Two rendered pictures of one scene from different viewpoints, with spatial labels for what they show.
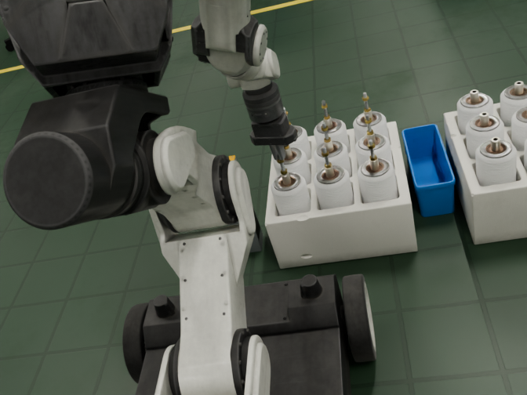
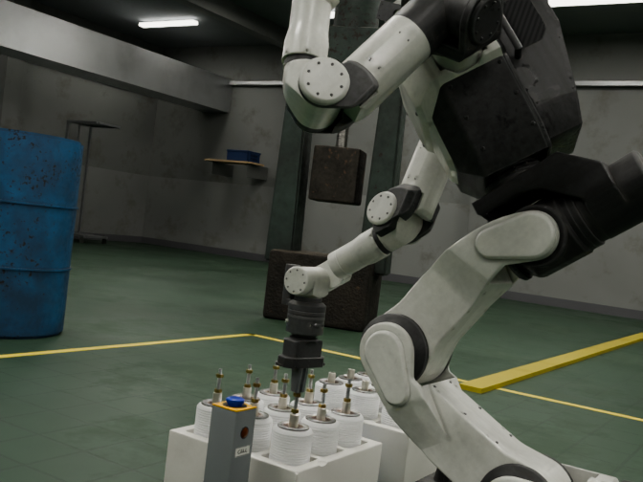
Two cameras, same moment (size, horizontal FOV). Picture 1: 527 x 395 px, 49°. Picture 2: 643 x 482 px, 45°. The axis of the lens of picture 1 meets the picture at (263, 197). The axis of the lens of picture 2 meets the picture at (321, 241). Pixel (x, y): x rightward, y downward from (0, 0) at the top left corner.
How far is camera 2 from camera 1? 1.85 m
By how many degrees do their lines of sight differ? 76
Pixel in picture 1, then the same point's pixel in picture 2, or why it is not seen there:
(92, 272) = not seen: outside the picture
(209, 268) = (468, 404)
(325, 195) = (329, 437)
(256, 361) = not seen: hidden behind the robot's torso
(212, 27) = (433, 191)
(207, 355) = (542, 462)
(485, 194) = not seen: hidden behind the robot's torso
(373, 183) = (358, 423)
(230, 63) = (409, 232)
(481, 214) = (410, 457)
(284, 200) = (304, 442)
